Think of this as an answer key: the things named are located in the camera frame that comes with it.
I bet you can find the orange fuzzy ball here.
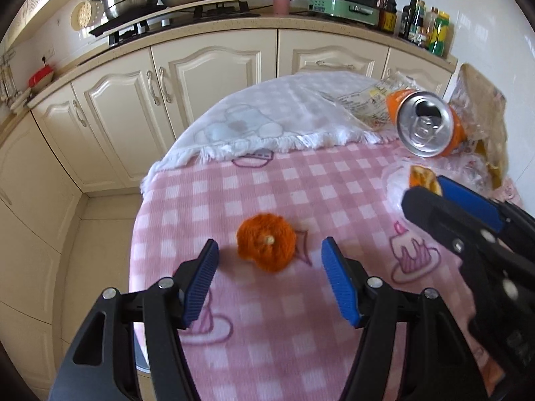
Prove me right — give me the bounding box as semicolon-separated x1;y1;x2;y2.
236;214;298;275

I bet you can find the dark glass bottle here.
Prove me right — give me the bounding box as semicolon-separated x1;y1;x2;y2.
414;2;427;46
399;0;419;41

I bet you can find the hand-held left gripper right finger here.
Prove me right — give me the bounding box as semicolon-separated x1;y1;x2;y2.
321;236;490;401

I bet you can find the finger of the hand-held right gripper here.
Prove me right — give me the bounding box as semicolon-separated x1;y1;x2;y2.
438;176;535;252
402;186;509;260

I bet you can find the row of hanging utensils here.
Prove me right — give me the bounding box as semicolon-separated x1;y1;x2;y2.
0;56;17;102

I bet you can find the small orange peel piece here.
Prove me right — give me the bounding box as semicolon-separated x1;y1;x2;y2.
407;165;443;196

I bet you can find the clear printed plastic wrapper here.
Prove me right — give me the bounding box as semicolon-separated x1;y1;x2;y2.
322;71;419;131

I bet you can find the crumpled clear plastic film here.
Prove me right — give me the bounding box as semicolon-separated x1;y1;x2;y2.
385;154;502;193

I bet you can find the orange drink can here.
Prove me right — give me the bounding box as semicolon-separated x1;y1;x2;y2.
385;89;467;158

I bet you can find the white checked cloth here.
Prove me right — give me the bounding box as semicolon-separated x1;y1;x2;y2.
142;71;403;193

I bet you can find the green electric cooker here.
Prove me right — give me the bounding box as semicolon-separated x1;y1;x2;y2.
309;0;381;26

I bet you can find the green bottle yellow label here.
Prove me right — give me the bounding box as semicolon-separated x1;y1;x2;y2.
431;11;451;57

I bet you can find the dark soy sauce bottle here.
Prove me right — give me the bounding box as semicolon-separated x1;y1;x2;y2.
376;0;398;34

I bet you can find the pink checked tablecloth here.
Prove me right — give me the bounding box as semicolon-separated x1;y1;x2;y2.
129;138;524;401

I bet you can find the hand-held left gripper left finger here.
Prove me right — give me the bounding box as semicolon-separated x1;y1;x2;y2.
48;238;220;401

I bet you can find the yellow brown plastic bag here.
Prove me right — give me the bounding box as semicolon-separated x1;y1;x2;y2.
447;63;509;188

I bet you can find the cream perforated round plate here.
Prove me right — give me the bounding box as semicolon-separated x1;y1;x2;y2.
70;0;95;31

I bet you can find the black gas stove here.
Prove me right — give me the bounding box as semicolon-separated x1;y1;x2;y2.
89;1;260;47

